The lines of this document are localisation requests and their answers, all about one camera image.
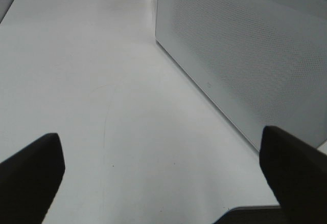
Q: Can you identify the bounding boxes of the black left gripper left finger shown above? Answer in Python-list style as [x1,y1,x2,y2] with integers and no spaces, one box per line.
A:
[1,133,65,223]

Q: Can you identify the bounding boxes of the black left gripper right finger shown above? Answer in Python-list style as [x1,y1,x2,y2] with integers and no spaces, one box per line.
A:
[260,126,326,223]

